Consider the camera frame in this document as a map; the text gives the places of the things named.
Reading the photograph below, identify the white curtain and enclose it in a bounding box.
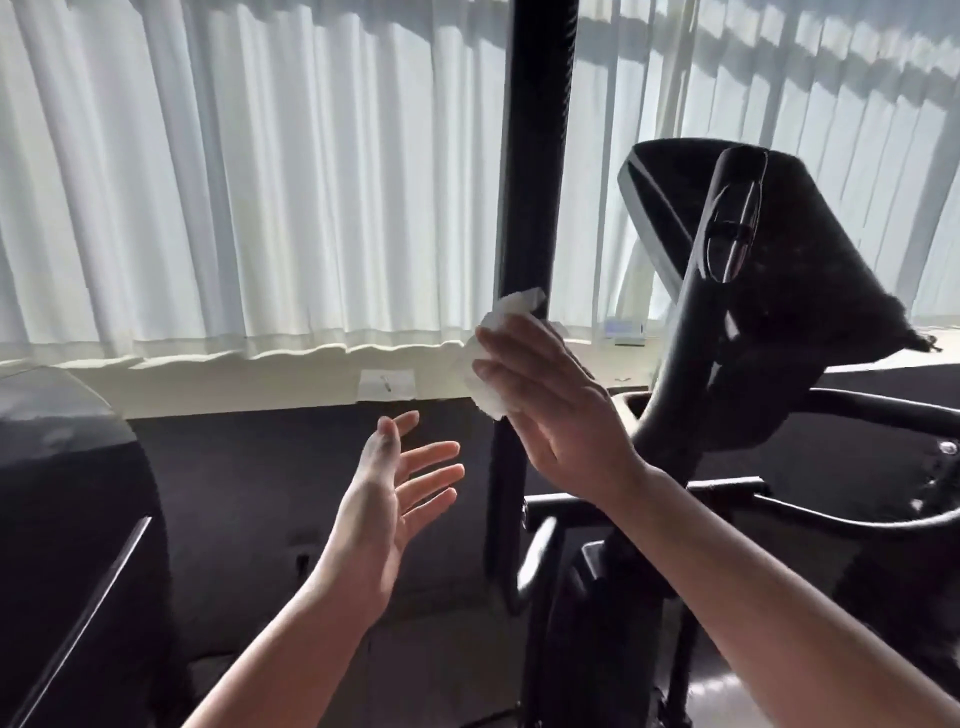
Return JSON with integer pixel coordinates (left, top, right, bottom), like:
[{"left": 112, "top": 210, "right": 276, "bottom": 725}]
[{"left": 0, "top": 0, "right": 960, "bottom": 369}]

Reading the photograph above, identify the white flat paper sheet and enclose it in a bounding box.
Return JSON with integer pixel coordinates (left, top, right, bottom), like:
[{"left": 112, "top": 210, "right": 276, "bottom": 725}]
[{"left": 357, "top": 367, "right": 419, "bottom": 402}]

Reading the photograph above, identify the black elliptical machine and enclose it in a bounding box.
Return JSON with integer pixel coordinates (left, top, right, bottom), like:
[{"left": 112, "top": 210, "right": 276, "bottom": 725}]
[{"left": 472, "top": 0, "right": 960, "bottom": 728}]

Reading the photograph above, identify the person's right hand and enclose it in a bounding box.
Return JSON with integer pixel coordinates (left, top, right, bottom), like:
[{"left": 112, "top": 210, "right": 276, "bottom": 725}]
[{"left": 471, "top": 312, "right": 657, "bottom": 512}]

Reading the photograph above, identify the person's right forearm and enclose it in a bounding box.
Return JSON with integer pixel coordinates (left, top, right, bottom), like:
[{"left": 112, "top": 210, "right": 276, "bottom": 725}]
[{"left": 607, "top": 468, "right": 960, "bottom": 728}]

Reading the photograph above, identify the person's left hand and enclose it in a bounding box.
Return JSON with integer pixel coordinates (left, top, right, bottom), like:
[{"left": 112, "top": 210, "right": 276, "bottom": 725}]
[{"left": 307, "top": 409, "right": 467, "bottom": 624}]

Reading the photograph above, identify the white wet wipe sheet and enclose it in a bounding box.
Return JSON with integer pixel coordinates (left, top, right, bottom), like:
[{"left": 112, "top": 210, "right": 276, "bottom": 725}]
[{"left": 456, "top": 288, "right": 599, "bottom": 422}]

